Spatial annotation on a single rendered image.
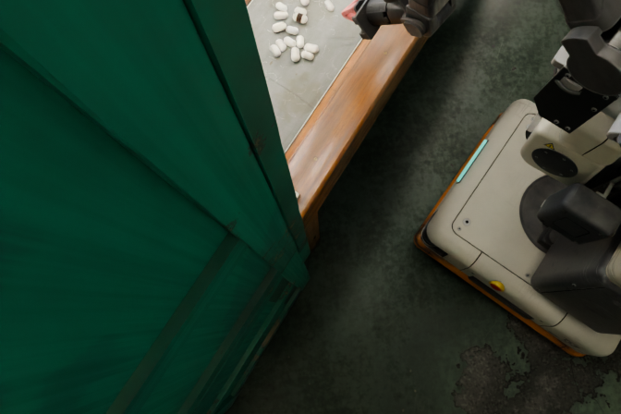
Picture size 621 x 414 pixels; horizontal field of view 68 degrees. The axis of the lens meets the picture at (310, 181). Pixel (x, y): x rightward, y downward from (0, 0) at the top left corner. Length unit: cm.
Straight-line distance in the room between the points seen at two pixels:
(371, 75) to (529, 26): 125
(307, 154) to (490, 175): 76
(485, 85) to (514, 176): 55
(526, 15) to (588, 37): 167
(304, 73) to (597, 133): 64
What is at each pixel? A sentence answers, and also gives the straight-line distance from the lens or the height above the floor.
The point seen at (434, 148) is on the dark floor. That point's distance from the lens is 192.
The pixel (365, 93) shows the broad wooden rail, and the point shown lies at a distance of 111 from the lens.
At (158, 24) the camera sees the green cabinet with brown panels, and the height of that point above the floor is 161.
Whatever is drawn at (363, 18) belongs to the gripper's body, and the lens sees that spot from 101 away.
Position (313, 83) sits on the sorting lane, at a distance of 115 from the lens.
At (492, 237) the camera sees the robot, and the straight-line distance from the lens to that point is 159.
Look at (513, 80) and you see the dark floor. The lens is 213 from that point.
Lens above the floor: 176
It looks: 74 degrees down
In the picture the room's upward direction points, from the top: 7 degrees counter-clockwise
